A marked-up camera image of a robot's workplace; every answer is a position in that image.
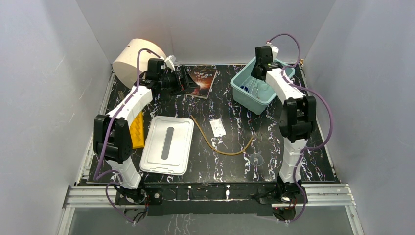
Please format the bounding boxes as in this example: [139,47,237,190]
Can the metal crucible tongs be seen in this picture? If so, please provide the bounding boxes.
[248,78,261,97]

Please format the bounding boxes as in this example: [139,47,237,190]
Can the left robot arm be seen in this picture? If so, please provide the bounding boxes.
[93,56,198,204]

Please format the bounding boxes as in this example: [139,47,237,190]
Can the white plastic bin lid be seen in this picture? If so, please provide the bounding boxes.
[139,116,194,176]

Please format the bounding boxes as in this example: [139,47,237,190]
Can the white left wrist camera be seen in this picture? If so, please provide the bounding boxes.
[164,55,176,71]

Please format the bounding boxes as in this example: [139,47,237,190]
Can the white cylindrical container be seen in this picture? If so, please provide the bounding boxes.
[112,39,167,89]

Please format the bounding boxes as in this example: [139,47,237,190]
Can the aluminium frame rail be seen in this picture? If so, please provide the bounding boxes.
[64,183,356,208]

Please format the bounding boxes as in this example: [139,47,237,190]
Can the tan rubber tube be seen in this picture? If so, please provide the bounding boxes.
[190,114,254,156]

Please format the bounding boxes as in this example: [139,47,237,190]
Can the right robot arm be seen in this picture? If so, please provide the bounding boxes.
[251,43,317,184]

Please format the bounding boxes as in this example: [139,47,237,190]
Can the yellow test tube rack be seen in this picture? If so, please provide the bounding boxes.
[130,112,145,149]

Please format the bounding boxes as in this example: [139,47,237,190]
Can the small white plastic bag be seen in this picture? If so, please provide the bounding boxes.
[209,118,226,137]

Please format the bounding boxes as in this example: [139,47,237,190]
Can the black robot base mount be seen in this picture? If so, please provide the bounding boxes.
[115,182,308,219]

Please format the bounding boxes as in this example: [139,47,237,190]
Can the Three Days To See book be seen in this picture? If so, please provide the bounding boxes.
[185,66,218,99]

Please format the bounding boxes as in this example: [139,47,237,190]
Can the teal plastic bin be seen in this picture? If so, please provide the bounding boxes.
[231,59,304,115]

